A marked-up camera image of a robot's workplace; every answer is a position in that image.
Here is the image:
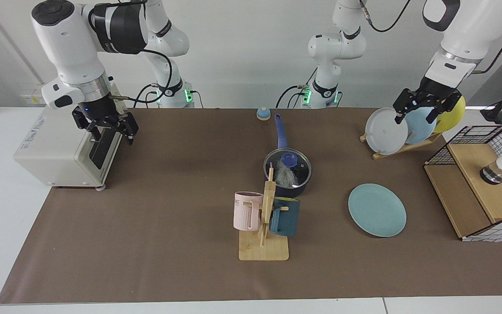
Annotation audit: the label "yellow plate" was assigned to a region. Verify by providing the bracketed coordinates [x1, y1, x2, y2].
[432, 95, 466, 133]

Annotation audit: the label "pink ribbed cup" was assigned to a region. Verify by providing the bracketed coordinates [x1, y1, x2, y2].
[233, 191, 264, 232]

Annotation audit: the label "wooden plate rack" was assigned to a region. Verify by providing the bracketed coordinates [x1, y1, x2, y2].
[360, 132, 443, 160]

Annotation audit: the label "brown table cloth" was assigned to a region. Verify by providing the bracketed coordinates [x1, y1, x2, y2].
[0, 108, 502, 304]

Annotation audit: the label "dark teal cup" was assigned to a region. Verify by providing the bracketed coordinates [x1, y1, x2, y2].
[268, 197, 300, 237]

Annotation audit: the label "black arm base cables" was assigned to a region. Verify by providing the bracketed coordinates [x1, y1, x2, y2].
[275, 85, 310, 109]
[132, 84, 160, 108]

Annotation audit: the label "pale toaster oven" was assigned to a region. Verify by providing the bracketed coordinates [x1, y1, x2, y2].
[14, 102, 129, 191]

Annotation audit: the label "white vermicelli bundle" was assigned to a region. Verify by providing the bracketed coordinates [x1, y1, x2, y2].
[274, 159, 297, 187]

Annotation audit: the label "white wall socket strip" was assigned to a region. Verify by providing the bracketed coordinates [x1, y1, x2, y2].
[19, 89, 49, 105]

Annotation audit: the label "black pot with blue handle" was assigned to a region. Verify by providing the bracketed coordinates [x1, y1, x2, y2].
[263, 114, 313, 198]

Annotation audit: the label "glass lid with blue knob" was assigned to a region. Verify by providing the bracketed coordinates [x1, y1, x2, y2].
[264, 148, 312, 187]

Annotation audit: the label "green plate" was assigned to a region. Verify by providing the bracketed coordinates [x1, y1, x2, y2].
[348, 183, 407, 238]

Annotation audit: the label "wooden cup stand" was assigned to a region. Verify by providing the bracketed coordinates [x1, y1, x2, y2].
[238, 168, 290, 262]

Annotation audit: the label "light blue plate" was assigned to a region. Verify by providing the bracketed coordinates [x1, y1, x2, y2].
[404, 106, 438, 144]

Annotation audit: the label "white plate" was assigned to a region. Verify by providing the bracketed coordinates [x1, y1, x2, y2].
[365, 107, 409, 156]

